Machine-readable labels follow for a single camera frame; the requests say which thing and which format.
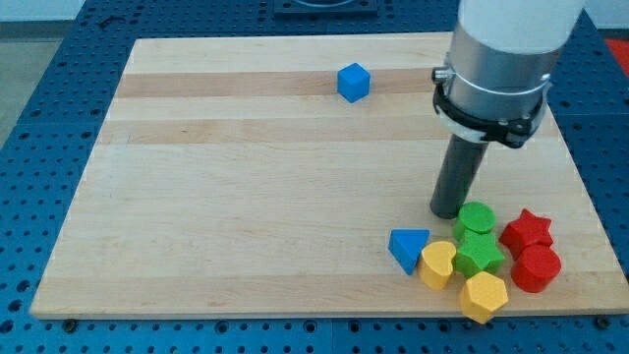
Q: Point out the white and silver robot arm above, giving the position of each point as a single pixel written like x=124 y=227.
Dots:
x=502 y=53

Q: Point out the blue cube block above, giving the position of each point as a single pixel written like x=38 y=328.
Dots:
x=353 y=82

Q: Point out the wooden board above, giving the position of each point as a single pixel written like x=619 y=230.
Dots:
x=230 y=179

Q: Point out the blue triangle block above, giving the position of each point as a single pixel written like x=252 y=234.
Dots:
x=406 y=245

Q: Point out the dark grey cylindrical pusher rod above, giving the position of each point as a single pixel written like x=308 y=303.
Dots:
x=457 y=173

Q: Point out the yellow heart block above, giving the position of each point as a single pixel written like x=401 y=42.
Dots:
x=436 y=264

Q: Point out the green cylinder block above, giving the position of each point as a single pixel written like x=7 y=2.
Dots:
x=474 y=216

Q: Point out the green star block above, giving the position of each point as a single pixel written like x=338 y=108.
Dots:
x=478 y=252

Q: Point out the yellow hexagon block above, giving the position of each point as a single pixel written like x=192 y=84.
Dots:
x=482 y=297

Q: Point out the red star block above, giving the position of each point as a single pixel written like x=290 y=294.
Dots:
x=526 y=231

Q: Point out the red cylinder block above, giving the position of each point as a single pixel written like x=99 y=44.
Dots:
x=536 y=267

